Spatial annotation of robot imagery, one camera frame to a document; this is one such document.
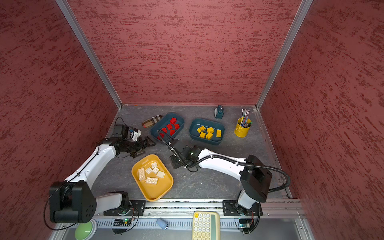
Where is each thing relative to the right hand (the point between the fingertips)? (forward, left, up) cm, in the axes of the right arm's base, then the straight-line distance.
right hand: (174, 163), depth 79 cm
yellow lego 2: (+23, -17, -8) cm, 30 cm away
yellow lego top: (+28, -23, -8) cm, 37 cm away
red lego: (+33, +1, -9) cm, 34 cm away
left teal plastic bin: (+33, +9, -10) cm, 35 cm away
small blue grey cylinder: (-26, +5, -8) cm, 27 cm away
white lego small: (+3, +13, -8) cm, 16 cm away
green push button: (-28, +40, -8) cm, 49 cm away
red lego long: (+24, +11, -8) cm, 27 cm away
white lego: (-6, +13, -8) cm, 17 cm away
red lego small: (+29, +10, -9) cm, 32 cm away
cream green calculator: (-27, -16, -8) cm, 33 cm away
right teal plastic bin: (+34, -14, -8) cm, 38 cm away
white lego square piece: (0, +16, -9) cm, 18 cm away
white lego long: (-1, +20, -9) cm, 22 cm away
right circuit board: (-27, -35, -9) cm, 45 cm away
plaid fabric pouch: (+36, +21, -6) cm, 42 cm away
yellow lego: (+29, -16, -8) cm, 34 cm away
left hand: (+8, +14, +2) cm, 16 cm away
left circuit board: (-25, +25, -11) cm, 37 cm away
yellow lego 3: (+23, -22, -8) cm, 32 cm away
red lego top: (+33, +7, -10) cm, 35 cm away
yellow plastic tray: (-12, +11, -8) cm, 18 cm away
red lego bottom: (+36, +4, -7) cm, 37 cm away
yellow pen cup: (+23, -43, -1) cm, 48 cm away
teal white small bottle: (+40, -30, -2) cm, 50 cm away
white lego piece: (0, +12, -9) cm, 15 cm away
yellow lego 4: (+25, -29, -9) cm, 39 cm away
